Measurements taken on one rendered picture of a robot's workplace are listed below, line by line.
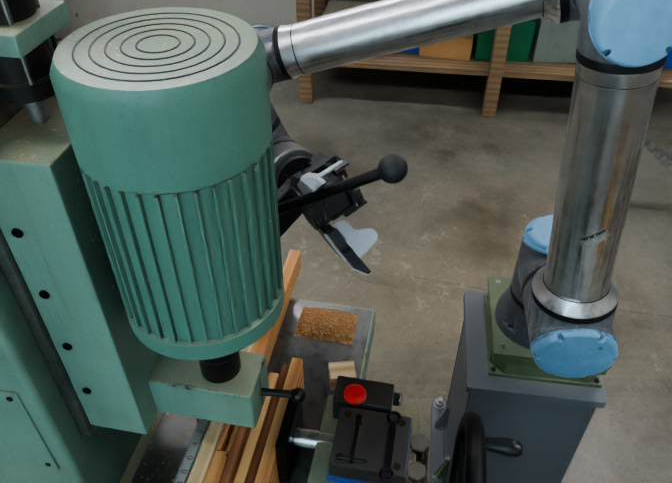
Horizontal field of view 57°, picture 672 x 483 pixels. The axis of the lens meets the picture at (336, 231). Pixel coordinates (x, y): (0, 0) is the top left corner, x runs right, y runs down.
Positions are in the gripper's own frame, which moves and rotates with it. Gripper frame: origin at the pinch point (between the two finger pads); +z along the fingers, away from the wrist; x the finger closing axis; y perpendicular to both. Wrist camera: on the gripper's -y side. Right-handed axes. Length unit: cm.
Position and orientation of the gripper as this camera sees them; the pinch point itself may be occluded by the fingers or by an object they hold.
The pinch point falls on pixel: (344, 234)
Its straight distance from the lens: 76.6
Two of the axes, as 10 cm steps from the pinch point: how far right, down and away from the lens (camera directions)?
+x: 3.9, 7.5, 5.4
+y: 8.1, -5.5, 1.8
